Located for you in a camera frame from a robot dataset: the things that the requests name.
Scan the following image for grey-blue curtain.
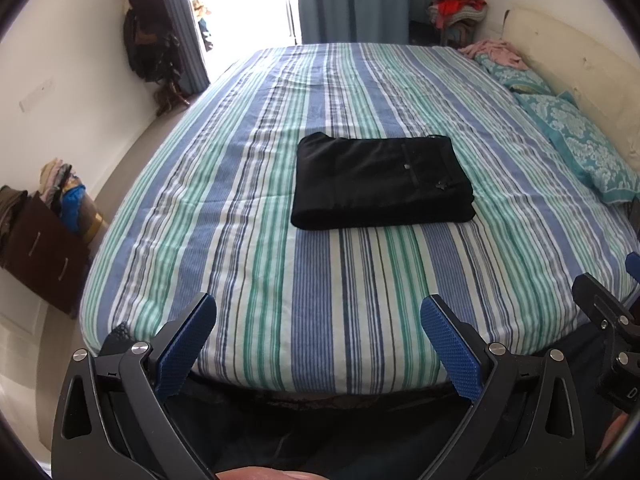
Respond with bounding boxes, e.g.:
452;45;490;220
145;0;211;97
295;0;473;46

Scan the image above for brown drawer cabinet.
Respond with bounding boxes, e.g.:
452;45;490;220
0;195;92;320

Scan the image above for person's right hand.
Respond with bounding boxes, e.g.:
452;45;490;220
599;411;628;463

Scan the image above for dark bags hanging on wall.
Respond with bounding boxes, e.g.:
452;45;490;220
122;0;192;117

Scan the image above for pile of colourful clothes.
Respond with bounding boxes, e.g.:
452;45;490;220
39;159;108;250

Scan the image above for person's left hand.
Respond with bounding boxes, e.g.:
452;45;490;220
214;452;321;480

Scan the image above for cream headboard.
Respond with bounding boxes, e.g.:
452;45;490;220
500;7;640;171

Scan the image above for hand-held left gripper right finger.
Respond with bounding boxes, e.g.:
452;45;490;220
420;294;586;480

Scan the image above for bed with striped sheet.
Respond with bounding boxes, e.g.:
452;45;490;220
80;42;640;396

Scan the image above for olive green garment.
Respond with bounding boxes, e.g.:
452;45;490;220
0;185;29;252

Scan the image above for red and grey blanket pile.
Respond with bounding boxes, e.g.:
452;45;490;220
427;0;488;31

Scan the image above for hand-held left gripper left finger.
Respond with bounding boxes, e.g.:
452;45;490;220
50;292;218;480

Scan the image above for pink cloth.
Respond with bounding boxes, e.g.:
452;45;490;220
457;37;531;72

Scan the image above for black pants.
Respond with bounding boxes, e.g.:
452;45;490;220
290;131;477;232

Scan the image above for teal floral pillow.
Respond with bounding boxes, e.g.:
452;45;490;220
472;52;557;97
512;91;640;206

